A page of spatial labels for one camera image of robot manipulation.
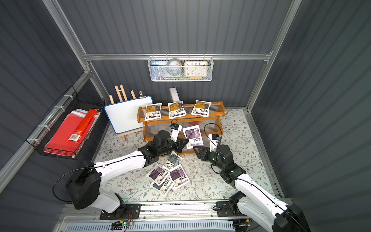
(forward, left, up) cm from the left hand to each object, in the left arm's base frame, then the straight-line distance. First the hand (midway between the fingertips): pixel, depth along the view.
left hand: (190, 142), depth 77 cm
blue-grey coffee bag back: (-2, +10, -17) cm, 20 cm away
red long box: (+5, +55, +9) cm, 56 cm away
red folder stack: (+1, +59, +9) cm, 60 cm away
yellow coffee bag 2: (+15, +7, +11) cm, 20 cm away
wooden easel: (+29, +43, +12) cm, 53 cm away
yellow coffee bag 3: (+15, -6, +11) cm, 20 cm away
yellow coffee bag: (+13, +20, +10) cm, 26 cm away
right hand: (-4, -3, -1) cm, 5 cm away
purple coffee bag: (+4, -2, +1) cm, 5 cm away
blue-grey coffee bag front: (-18, +15, -19) cm, 30 cm away
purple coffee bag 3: (-13, +7, -18) cm, 23 cm away
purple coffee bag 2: (-11, +19, -18) cm, 28 cm away
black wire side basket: (+19, +65, +14) cm, 69 cm away
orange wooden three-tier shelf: (+29, -19, -20) cm, 40 cm away
